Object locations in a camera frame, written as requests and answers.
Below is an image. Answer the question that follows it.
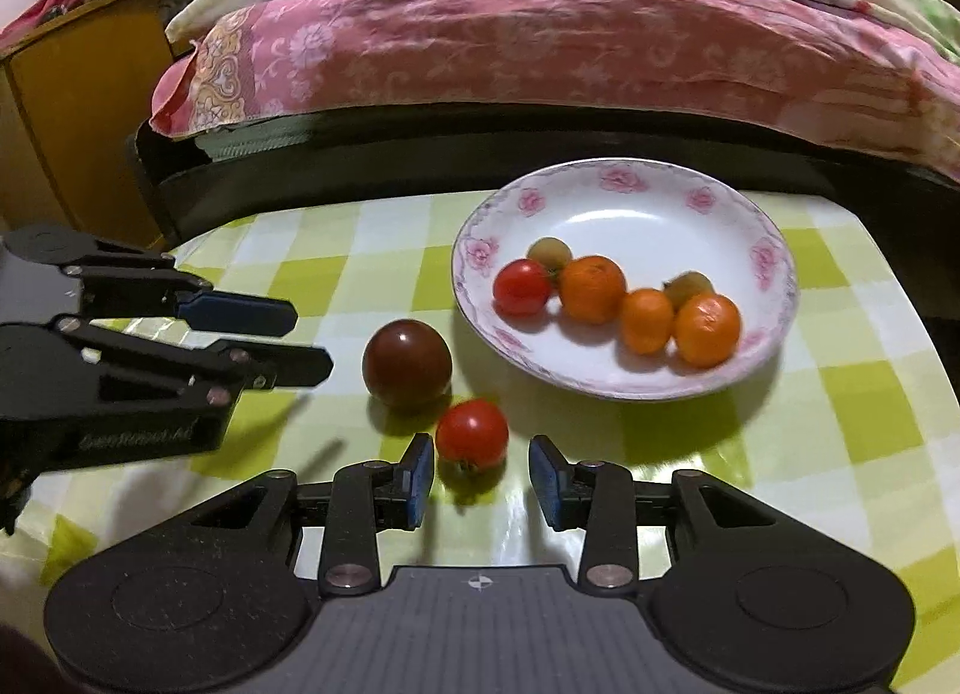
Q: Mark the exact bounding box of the small brown fruit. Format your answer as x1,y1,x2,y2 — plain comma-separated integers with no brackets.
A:
663,271,715,310
526,236,574,270

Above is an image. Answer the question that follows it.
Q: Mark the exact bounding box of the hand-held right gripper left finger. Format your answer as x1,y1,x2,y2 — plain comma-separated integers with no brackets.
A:
180,433,436,596

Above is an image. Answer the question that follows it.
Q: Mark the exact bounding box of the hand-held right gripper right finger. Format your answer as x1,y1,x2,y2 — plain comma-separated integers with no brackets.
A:
529,433,782,594

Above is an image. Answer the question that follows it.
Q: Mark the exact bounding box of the white floral-rim plate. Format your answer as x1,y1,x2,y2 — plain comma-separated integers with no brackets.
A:
451,158,799,402

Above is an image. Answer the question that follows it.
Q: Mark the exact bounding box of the pink floral blanket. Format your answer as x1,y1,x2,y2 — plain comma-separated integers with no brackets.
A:
148,0,960,181

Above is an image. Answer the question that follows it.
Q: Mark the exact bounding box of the red cherry tomato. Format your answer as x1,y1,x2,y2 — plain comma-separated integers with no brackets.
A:
435,398,511,474
493,258,554,318

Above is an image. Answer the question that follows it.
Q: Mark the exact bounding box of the wooden cabinet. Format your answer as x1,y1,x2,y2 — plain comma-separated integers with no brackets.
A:
0,0,280,249

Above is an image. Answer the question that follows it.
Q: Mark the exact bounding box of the dark purple tomato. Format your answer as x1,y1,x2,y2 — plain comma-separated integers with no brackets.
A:
361,318,454,410

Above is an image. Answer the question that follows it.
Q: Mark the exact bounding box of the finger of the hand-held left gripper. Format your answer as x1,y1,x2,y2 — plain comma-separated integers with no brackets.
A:
0,323,335,419
0,223,299,337

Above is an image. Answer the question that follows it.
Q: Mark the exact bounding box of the dark bed frame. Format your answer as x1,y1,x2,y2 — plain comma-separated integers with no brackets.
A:
127,105,960,247

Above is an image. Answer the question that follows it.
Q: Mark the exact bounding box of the orange tomato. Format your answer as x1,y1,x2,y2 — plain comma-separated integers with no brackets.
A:
619,287,676,356
673,293,743,368
559,254,628,325

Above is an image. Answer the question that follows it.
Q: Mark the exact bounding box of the green checkered tablecloth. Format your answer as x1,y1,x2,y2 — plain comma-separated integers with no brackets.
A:
0,193,960,694

